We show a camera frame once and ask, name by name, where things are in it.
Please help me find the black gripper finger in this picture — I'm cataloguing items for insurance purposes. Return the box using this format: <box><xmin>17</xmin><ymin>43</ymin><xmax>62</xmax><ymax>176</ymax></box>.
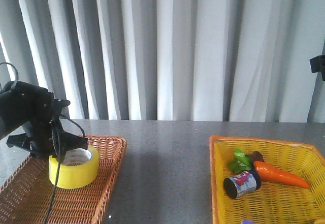
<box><xmin>6</xmin><ymin>134</ymin><xmax>32</xmax><ymax>152</ymax></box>
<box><xmin>60</xmin><ymin>132</ymin><xmax>88</xmax><ymax>150</ymax></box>

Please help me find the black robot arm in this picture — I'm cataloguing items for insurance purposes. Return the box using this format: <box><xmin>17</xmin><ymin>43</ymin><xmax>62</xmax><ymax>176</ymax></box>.
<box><xmin>1</xmin><ymin>81</ymin><xmax>88</xmax><ymax>159</ymax></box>

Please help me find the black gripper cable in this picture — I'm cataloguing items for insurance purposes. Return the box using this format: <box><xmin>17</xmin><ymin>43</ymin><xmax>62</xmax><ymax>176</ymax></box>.
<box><xmin>0</xmin><ymin>61</ymin><xmax>86</xmax><ymax>224</ymax></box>

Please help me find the small labelled can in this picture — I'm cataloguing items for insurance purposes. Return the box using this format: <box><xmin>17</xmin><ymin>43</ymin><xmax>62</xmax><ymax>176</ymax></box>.
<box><xmin>223</xmin><ymin>170</ymin><xmax>262</xmax><ymax>199</ymax></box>

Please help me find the yellow tape roll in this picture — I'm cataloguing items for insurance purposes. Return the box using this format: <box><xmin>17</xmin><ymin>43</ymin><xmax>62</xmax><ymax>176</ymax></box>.
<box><xmin>49</xmin><ymin>145</ymin><xmax>99</xmax><ymax>189</ymax></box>

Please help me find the green toy leaf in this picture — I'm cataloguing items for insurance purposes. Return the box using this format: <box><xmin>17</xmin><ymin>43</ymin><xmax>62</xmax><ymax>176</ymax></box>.
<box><xmin>227</xmin><ymin>148</ymin><xmax>253</xmax><ymax>173</ymax></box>

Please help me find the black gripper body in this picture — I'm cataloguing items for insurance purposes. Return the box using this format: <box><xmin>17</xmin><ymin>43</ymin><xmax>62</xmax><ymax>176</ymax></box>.
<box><xmin>309</xmin><ymin>55</ymin><xmax>325</xmax><ymax>80</ymax></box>
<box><xmin>1</xmin><ymin>81</ymin><xmax>71</xmax><ymax>157</ymax></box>

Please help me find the white pleated curtain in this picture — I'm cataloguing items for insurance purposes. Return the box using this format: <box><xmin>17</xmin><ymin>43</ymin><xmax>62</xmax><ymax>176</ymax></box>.
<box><xmin>1</xmin><ymin>0</ymin><xmax>324</xmax><ymax>122</ymax></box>

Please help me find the purple foam block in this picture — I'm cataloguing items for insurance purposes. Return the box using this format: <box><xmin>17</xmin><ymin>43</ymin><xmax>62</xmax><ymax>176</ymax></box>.
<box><xmin>241</xmin><ymin>219</ymin><xmax>258</xmax><ymax>224</ymax></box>

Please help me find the orange toy carrot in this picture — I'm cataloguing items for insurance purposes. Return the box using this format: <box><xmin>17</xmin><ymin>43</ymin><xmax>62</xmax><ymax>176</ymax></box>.
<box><xmin>245</xmin><ymin>151</ymin><xmax>310</xmax><ymax>188</ymax></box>

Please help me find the brown wicker basket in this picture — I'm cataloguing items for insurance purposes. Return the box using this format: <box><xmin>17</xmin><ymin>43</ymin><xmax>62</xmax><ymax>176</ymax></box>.
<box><xmin>1</xmin><ymin>135</ymin><xmax>127</xmax><ymax>223</ymax></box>

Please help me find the yellow woven basket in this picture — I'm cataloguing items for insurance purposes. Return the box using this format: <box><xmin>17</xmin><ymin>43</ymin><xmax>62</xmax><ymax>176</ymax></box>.
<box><xmin>210</xmin><ymin>135</ymin><xmax>324</xmax><ymax>223</ymax></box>

